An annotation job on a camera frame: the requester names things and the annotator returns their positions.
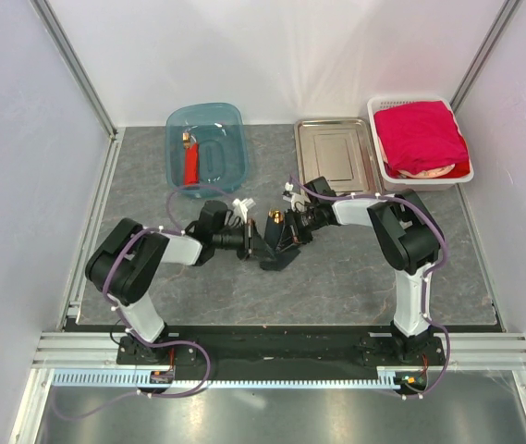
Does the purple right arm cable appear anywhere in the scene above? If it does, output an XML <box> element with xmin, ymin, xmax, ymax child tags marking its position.
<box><xmin>287</xmin><ymin>173</ymin><xmax>453</xmax><ymax>401</ymax></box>

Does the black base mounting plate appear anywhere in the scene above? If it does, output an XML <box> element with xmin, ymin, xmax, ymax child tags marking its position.
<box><xmin>116</xmin><ymin>326</ymin><xmax>446</xmax><ymax>379</ymax></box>

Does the stainless steel tray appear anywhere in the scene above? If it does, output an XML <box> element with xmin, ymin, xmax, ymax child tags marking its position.
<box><xmin>294</xmin><ymin>117</ymin><xmax>384</xmax><ymax>194</ymax></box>

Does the gold spoon green handle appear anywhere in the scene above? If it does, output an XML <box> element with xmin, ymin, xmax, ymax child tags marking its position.
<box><xmin>268</xmin><ymin>210</ymin><xmax>284</xmax><ymax>225</ymax></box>

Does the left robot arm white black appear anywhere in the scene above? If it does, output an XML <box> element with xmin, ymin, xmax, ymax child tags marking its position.
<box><xmin>84</xmin><ymin>199</ymin><xmax>275</xmax><ymax>364</ymax></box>

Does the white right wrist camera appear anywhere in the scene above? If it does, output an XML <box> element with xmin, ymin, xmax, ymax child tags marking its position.
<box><xmin>282</xmin><ymin>182</ymin><xmax>308</xmax><ymax>213</ymax></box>

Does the white plastic basket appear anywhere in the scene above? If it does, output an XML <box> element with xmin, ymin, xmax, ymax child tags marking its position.
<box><xmin>367</xmin><ymin>95</ymin><xmax>474</xmax><ymax>191</ymax></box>

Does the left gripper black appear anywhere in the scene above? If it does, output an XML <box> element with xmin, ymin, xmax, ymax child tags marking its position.
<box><xmin>213</xmin><ymin>218</ymin><xmax>277</xmax><ymax>261</ymax></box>

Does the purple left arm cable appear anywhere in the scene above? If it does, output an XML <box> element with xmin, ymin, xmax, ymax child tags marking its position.
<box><xmin>52</xmin><ymin>183</ymin><xmax>239</xmax><ymax>421</ymax></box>

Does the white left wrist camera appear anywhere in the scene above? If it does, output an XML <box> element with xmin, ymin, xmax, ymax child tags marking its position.
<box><xmin>232</xmin><ymin>198</ymin><xmax>256</xmax><ymax>223</ymax></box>

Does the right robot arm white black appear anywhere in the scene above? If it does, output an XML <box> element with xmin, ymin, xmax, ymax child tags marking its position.
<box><xmin>264</xmin><ymin>177</ymin><xmax>448</xmax><ymax>364</ymax></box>

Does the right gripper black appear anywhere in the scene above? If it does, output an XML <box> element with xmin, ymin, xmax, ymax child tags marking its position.
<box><xmin>276</xmin><ymin>206</ymin><xmax>323</xmax><ymax>254</ymax></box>

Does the blue transparent plastic container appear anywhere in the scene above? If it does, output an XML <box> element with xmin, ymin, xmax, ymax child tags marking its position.
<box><xmin>165</xmin><ymin>103</ymin><xmax>250</xmax><ymax>198</ymax></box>

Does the red folded cloth stack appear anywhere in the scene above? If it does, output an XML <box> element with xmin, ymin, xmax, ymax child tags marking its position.
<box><xmin>373</xmin><ymin>100</ymin><xmax>471</xmax><ymax>179</ymax></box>

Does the aluminium frame rail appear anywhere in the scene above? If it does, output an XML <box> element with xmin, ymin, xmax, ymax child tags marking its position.
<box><xmin>32</xmin><ymin>332</ymin><xmax>526</xmax><ymax>371</ymax></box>

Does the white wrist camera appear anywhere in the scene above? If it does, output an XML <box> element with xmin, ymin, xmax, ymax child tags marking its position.
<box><xmin>282</xmin><ymin>182</ymin><xmax>308</xmax><ymax>213</ymax></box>
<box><xmin>232</xmin><ymin>198</ymin><xmax>256</xmax><ymax>223</ymax></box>

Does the red rolled napkin with cutlery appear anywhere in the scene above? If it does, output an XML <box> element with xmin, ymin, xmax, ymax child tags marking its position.
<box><xmin>182</xmin><ymin>131</ymin><xmax>199</xmax><ymax>186</ymax></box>

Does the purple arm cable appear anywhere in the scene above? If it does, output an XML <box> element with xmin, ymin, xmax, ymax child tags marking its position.
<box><xmin>287</xmin><ymin>173</ymin><xmax>453</xmax><ymax>401</ymax></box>
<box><xmin>52</xmin><ymin>183</ymin><xmax>239</xmax><ymax>421</ymax></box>

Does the black paper napkin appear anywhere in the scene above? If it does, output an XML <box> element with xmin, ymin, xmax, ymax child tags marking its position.
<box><xmin>259</xmin><ymin>216</ymin><xmax>300</xmax><ymax>271</ymax></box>

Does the slotted grey cable duct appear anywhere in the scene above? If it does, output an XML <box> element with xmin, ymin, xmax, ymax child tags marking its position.
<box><xmin>52</xmin><ymin>366</ymin><xmax>402</xmax><ymax>390</ymax></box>

